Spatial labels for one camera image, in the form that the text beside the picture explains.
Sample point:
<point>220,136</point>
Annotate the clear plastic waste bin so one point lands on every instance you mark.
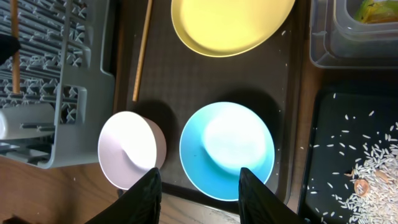
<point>339,37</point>

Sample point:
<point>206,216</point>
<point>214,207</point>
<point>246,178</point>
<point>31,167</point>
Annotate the dark brown serving tray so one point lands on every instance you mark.
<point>176,82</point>

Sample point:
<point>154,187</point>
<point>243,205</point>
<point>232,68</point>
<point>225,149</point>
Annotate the white cup in rack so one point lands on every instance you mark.
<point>13,117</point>

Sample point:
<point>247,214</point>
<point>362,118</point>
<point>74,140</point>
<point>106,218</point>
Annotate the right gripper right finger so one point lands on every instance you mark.
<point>258,205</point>

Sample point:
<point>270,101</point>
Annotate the yellow plate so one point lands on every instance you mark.
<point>225,28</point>

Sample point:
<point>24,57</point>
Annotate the green orange snack wrapper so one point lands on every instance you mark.
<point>375,12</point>

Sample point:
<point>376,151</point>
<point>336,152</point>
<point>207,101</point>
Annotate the rice and food scraps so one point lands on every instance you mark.
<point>373,174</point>

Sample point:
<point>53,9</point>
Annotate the black waste tray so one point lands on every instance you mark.
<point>335,149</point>

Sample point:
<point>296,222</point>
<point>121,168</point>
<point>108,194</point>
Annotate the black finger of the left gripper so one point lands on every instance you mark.
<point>9,45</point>

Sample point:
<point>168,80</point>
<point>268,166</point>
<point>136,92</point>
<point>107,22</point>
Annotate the pink bowl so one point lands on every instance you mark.
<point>129,146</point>

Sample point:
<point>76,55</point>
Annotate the light blue bowl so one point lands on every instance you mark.
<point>217,141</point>

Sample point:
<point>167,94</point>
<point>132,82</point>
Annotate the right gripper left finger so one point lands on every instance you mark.
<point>141,204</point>

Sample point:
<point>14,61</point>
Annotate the grey dishwasher rack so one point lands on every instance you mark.
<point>65,57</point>

